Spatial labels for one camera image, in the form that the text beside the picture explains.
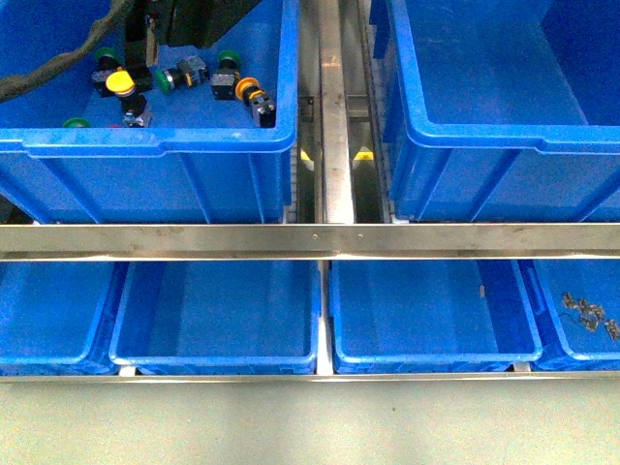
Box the green push button near front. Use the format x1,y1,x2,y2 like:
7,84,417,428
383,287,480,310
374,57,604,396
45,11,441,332
62,117,91,129

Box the steel lower front rail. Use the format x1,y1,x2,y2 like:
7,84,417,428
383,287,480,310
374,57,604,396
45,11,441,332
1,370,619,385

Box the yellow lying push button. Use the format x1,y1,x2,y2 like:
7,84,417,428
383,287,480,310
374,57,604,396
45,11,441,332
235,77,277,129

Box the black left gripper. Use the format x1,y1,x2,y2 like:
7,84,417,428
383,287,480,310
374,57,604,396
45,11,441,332
124,0,260,90

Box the blue lower bin far left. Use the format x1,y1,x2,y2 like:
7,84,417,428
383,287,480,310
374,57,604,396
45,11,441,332
1,262,128,377

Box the blue lower bin far right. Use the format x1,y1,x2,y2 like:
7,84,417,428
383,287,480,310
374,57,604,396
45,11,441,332
518,260,619,371

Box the steel centre divider rail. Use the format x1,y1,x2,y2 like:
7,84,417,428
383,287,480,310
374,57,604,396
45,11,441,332
317,1,355,225

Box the blue bin with buttons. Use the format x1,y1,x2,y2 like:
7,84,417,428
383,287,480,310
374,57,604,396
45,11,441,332
1,1,299,224

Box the blue centre bin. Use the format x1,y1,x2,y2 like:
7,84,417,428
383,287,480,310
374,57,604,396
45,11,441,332
369,1,619,223

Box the steel front shelf rail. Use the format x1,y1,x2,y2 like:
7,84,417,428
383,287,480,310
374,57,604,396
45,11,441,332
1,223,619,262

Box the green lying push button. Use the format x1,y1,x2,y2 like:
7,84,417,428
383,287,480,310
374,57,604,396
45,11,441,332
154,55,210,94

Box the yellow upright push button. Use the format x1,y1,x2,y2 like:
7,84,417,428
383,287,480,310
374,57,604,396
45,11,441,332
106,69,152,128

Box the green button red contact block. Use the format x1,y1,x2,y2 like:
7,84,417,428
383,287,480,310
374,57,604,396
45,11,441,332
210,50,241,100

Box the small dark metal parts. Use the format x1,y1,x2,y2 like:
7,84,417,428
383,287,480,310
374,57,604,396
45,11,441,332
561,293,619,341

